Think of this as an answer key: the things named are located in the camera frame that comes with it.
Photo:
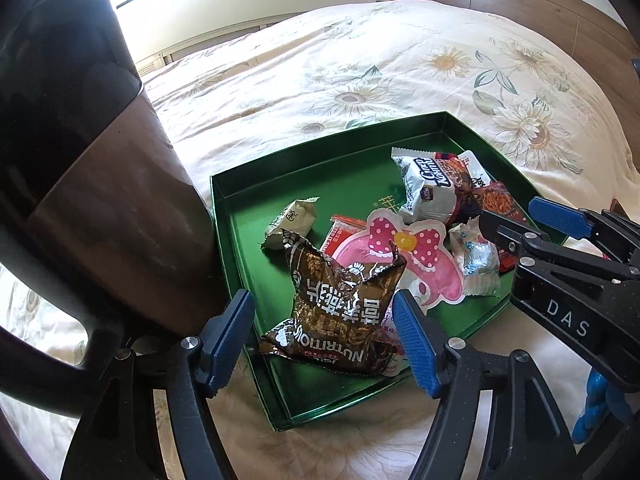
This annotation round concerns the small olive green snack packet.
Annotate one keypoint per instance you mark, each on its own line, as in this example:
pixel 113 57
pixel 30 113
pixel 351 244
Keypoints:
pixel 299 217

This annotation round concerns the red hawthorn snack packet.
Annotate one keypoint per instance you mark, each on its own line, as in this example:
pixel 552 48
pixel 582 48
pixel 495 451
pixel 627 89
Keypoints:
pixel 341 229

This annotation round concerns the clear white bunny candy packet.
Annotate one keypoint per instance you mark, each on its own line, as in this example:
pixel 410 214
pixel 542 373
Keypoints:
pixel 476 258

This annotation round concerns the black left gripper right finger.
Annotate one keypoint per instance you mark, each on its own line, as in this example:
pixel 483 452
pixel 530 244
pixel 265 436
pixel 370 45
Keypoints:
pixel 527 437

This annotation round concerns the pink My Melody candy bag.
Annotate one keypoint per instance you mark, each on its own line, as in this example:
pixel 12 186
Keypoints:
pixel 431 273

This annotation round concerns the floral cream bed quilt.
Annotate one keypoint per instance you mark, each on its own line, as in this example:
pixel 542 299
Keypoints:
pixel 342 67

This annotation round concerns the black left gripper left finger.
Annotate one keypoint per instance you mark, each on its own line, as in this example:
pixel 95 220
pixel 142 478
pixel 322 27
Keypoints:
pixel 198 368

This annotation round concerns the wooden headboard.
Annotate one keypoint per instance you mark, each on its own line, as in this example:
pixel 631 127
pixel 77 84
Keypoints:
pixel 603 47

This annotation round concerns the brown nutrition snack bag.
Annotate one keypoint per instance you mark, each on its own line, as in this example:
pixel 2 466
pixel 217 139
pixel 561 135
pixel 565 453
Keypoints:
pixel 336 311

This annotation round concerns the white blue chocolate wafer bag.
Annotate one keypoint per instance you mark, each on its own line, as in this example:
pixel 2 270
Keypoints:
pixel 430 193

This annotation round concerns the dark red spicy snack packet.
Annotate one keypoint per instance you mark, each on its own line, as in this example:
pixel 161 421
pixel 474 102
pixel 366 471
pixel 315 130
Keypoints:
pixel 472 198

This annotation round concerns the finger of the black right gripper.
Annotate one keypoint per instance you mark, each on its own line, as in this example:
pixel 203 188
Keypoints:
pixel 510 237
pixel 615 235

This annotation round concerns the grey window sill radiator cover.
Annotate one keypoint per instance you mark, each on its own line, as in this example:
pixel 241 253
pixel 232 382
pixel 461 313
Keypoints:
pixel 206 40

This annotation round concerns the red white spicy strip packet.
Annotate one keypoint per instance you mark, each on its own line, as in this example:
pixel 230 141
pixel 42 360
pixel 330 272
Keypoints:
pixel 468 161

